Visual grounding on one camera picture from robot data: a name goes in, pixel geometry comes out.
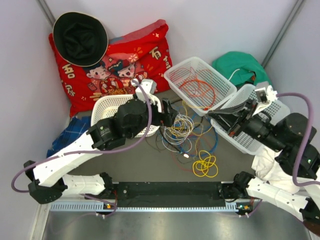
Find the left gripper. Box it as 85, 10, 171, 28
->
127, 93, 178, 140

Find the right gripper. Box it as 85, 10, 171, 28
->
206, 98, 284, 152

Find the thick red ethernet cable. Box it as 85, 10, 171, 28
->
178, 79, 217, 111

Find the orange thin wire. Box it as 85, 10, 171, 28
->
179, 79, 213, 98

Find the yellow thin cable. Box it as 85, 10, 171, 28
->
191, 150, 219, 178

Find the thin red wire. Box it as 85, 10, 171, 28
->
169, 64, 218, 173

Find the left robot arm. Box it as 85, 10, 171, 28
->
24, 99, 178, 204

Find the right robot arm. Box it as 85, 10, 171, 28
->
207, 99, 320, 234

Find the white rectangular basket right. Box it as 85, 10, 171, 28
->
210, 84, 291, 156

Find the white rectangular basket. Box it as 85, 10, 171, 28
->
210, 84, 291, 156
164, 56, 237, 117

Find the white rectangular basket centre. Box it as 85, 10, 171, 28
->
164, 56, 237, 117

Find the green cloth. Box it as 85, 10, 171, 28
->
211, 51, 272, 89

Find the white cloth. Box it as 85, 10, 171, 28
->
251, 147, 300, 194

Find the red printed pillow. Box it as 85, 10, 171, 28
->
48, 19, 172, 117

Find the white basket with rounded corners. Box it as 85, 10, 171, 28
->
90, 94, 162, 138

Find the blue plaid cloth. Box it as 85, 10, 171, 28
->
46, 116, 91, 158

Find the black round hat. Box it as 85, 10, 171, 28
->
52, 11, 109, 67

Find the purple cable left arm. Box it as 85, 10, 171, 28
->
11, 78, 153, 221

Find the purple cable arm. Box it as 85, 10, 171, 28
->
246, 92, 320, 218
11, 78, 153, 221

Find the white grey wire coil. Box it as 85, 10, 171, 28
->
161, 113, 195, 153

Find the black thin wire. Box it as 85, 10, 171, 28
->
146, 98, 213, 156

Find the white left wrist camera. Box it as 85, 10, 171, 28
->
130, 78, 157, 105

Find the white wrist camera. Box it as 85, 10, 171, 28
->
130, 78, 157, 105
254, 82, 278, 113

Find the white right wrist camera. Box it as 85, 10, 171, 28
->
254, 82, 278, 113

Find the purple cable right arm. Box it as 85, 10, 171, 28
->
246, 92, 320, 218

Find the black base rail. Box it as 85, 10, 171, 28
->
115, 181, 226, 208

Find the white slotted cable duct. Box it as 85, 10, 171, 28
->
49, 201, 253, 213

